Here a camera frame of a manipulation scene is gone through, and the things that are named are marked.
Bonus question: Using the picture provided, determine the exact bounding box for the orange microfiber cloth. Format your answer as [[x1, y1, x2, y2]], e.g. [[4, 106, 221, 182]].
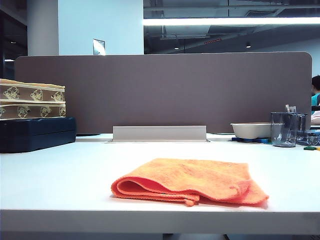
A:
[[110, 157, 270, 207]]

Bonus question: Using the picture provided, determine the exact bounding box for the brown desk partition panel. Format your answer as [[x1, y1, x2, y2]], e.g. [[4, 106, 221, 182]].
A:
[[14, 51, 313, 135]]

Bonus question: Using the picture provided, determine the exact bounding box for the white paper bowl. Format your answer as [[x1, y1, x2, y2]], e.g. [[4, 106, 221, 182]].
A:
[[229, 122, 285, 140]]

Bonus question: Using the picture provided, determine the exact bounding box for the blue flat mat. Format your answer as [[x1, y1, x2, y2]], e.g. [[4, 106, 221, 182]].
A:
[[231, 136, 273, 145]]

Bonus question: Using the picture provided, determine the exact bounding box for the long ceiling light strip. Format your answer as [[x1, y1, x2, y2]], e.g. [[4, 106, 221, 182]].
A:
[[142, 16, 320, 26]]

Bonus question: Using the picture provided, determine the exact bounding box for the dark blue plastic case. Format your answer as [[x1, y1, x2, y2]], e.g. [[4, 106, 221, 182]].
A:
[[0, 116, 77, 153]]

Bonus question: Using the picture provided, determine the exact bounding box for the clear grey plastic cup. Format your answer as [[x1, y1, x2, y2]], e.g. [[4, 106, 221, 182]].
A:
[[270, 111, 299, 148]]

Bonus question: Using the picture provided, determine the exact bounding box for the clear plastic container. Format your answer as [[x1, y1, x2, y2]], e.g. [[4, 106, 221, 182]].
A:
[[296, 129, 320, 147]]

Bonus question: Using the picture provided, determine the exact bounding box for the person in teal shirt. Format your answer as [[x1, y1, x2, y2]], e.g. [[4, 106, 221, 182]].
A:
[[311, 74, 320, 106]]

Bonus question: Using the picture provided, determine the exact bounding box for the grey cable tray flap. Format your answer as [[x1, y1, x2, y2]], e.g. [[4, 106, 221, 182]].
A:
[[112, 125, 208, 143]]

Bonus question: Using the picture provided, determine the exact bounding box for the small framed wall sign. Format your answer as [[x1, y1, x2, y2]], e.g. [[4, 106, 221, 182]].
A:
[[92, 38, 106, 55]]

